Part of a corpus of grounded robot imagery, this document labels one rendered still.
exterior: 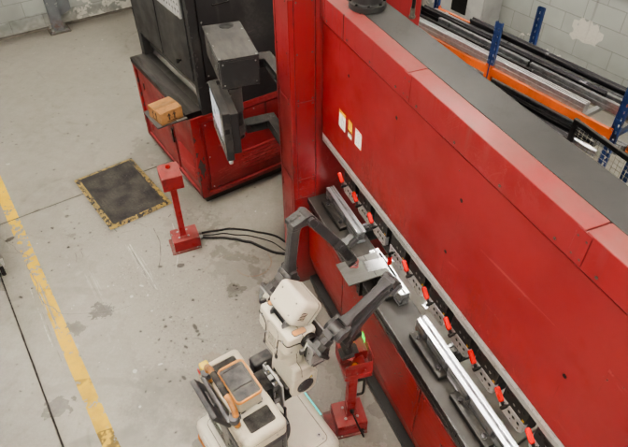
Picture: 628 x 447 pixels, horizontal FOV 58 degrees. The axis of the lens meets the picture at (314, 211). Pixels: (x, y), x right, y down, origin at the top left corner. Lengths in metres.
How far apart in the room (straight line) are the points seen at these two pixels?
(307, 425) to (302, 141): 1.75
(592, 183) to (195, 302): 3.25
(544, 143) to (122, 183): 4.38
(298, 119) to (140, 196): 2.41
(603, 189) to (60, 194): 4.90
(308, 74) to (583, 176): 1.88
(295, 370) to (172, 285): 1.93
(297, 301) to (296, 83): 1.38
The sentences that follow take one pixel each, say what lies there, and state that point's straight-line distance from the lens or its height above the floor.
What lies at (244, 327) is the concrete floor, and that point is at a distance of 4.37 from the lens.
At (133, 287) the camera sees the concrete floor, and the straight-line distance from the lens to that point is 4.81.
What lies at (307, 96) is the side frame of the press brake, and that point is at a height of 1.68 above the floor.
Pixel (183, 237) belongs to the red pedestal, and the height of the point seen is 0.12.
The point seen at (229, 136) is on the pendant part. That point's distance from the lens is 3.67.
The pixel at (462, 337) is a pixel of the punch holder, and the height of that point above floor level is 1.28.
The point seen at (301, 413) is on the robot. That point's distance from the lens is 3.65.
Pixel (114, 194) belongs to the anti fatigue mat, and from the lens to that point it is 5.71.
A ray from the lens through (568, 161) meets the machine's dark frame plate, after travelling 2.15.
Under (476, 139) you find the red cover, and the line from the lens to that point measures 2.20.
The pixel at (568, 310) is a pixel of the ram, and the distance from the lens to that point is 2.11.
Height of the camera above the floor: 3.48
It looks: 42 degrees down
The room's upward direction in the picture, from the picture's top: straight up
